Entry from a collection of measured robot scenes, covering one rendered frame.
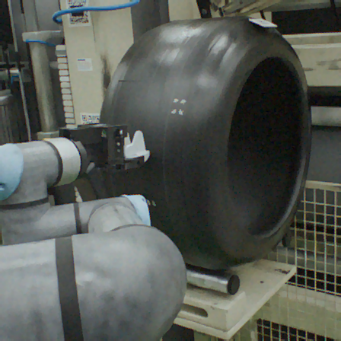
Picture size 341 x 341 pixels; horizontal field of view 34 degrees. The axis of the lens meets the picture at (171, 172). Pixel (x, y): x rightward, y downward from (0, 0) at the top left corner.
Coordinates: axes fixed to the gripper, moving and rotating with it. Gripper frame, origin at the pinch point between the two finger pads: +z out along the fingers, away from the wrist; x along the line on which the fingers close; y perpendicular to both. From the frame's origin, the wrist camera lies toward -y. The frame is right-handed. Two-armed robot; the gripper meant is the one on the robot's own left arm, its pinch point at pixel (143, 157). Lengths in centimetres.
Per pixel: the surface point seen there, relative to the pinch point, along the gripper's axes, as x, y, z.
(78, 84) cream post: 36.9, 12.9, 20.2
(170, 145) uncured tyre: -5.3, 2.5, 1.8
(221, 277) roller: -6.6, -28.9, 18.5
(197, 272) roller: -0.4, -29.0, 18.4
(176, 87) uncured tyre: -4.3, 13.0, 5.2
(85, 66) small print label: 33.7, 17.2, 19.6
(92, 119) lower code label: 33.6, 4.0, 21.3
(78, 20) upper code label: 34.4, 28.3, 18.3
